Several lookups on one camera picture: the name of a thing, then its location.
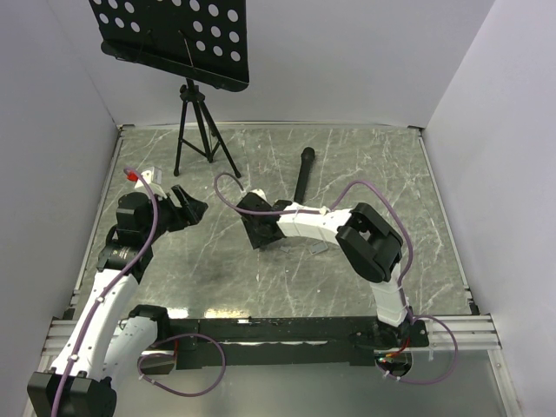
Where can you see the black perforated music stand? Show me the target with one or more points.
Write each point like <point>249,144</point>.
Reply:
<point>205,42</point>

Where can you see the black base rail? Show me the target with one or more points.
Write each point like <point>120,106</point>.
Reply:
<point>354,340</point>

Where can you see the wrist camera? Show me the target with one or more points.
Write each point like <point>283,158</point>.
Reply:
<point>260,193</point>
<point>152,176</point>

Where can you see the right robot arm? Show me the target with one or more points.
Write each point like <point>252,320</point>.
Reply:
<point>372,247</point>

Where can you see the aluminium frame rail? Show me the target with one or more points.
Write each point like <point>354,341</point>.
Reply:
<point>471,332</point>

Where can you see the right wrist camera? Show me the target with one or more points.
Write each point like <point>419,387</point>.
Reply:
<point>260,193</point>

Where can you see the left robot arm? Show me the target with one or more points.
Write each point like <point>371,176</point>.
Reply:
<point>83,379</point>

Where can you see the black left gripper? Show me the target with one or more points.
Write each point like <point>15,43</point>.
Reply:
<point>190,211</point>

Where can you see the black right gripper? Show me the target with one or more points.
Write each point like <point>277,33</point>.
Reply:
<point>256,240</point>

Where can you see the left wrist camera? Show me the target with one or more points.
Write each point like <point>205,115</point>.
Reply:
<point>152,176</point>

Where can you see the black microphone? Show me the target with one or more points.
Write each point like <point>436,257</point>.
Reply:
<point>307,160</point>

